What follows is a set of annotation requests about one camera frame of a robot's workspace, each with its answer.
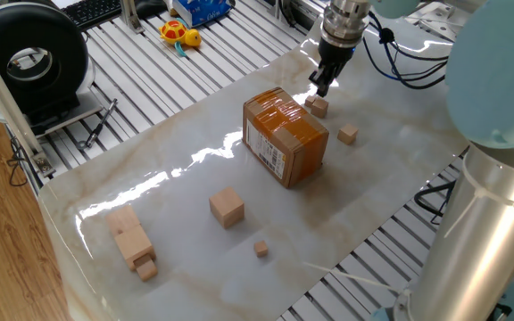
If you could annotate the cardboard box with orange tape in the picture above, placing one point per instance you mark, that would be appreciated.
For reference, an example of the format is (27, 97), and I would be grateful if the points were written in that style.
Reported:
(284, 134)

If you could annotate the perforated metal plate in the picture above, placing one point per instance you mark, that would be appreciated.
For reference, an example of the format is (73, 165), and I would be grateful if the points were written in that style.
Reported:
(426, 20)

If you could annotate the metal corner bracket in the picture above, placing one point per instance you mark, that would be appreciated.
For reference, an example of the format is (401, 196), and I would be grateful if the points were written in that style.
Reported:
(43, 164)

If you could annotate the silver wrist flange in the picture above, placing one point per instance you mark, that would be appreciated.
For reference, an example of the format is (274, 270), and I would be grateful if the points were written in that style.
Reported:
(344, 22)

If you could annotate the long wooden block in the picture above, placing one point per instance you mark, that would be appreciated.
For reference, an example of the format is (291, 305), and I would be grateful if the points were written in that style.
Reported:
(134, 245)

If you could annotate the aluminium post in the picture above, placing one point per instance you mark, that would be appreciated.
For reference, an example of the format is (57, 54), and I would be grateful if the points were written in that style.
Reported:
(130, 15)

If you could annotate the large wooden cube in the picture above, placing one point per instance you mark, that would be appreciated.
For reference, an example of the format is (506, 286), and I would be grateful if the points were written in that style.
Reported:
(226, 207)

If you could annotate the grey base plate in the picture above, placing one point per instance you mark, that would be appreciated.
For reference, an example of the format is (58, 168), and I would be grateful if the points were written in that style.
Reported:
(89, 109)

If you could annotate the white zip tie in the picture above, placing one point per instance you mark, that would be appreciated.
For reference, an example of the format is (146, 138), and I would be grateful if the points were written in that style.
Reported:
(475, 192)
(350, 276)

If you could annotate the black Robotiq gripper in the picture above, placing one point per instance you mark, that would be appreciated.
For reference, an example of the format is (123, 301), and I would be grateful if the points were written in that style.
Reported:
(335, 55)

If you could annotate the small wooden cube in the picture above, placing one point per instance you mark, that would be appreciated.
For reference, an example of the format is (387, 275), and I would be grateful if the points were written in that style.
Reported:
(347, 134)
(319, 108)

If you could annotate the blue tissue pack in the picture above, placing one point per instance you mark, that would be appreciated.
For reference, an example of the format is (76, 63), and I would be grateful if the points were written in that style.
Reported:
(203, 11)

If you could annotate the black keyboard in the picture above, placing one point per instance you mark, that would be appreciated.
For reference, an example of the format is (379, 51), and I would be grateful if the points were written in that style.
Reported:
(92, 12)

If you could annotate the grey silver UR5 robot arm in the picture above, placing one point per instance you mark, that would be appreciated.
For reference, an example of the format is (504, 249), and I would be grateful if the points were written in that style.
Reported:
(484, 232)

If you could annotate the yellow turtle toy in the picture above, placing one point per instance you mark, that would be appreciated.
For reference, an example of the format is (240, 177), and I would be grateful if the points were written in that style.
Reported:
(176, 32)

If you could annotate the aluminium frame beam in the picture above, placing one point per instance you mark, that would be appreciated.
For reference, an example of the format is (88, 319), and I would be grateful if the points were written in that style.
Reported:
(2, 102)

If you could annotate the black silver pen tool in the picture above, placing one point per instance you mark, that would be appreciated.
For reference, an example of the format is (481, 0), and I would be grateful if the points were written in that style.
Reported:
(101, 124)

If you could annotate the black mouse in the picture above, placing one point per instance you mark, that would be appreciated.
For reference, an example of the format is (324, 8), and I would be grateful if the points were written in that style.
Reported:
(150, 6)

